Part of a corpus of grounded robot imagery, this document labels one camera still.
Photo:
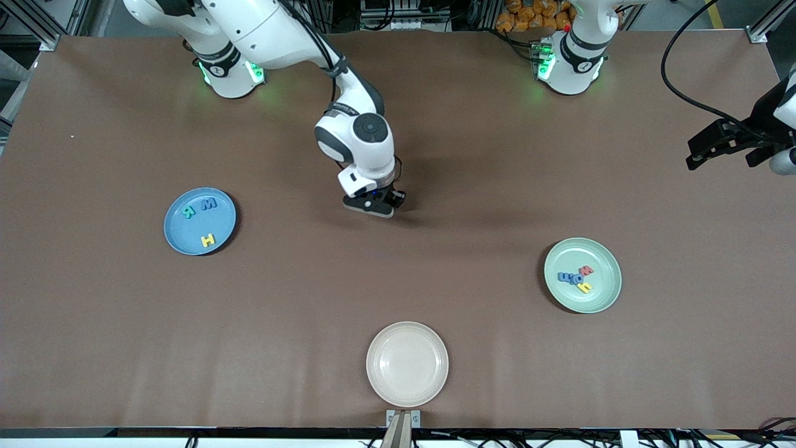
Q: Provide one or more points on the teal uppercase letter R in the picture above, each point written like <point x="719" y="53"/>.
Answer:
<point x="188" y="211"/>

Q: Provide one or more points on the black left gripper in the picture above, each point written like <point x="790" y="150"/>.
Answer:
<point x="762" y="118"/>

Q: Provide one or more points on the small blue round letter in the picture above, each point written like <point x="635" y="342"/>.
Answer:
<point x="576" y="278"/>

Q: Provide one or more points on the green plate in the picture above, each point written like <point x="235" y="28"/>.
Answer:
<point x="600" y="298"/>

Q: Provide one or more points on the blue lowercase letter m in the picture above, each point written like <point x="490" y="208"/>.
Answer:
<point x="563" y="277"/>

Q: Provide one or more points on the metal equipment rack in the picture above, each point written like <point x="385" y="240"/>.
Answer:
<point x="404" y="15"/>

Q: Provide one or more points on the red lowercase letter w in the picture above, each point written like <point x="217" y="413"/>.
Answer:
<point x="586" y="270"/>

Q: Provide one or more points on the blue uppercase letter M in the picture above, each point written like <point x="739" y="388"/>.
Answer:
<point x="209" y="203"/>

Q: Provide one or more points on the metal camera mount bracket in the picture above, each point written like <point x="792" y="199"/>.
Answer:
<point x="403" y="429"/>

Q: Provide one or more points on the blue plate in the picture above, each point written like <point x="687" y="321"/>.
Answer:
<point x="186" y="233"/>

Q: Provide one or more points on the yellow uppercase letter H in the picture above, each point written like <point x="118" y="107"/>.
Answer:
<point x="208" y="239"/>

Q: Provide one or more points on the yellow lowercase letter h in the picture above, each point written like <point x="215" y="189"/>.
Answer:
<point x="584" y="287"/>

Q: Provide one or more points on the brown table mat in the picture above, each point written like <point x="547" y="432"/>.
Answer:
<point x="398" y="292"/>

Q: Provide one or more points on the aluminium frame post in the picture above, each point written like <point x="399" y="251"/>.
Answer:
<point x="757" y="34"/>
<point x="50" y="42"/>

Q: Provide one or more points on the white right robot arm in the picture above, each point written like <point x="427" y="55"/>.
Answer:
<point x="370" y="127"/>

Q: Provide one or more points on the orange fruit pile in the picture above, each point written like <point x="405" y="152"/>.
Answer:
<point x="528" y="15"/>

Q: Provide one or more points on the cream plate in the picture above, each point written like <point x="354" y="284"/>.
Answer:
<point x="407" y="364"/>

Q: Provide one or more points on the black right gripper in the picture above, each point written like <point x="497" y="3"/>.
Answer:
<point x="393" y="194"/>

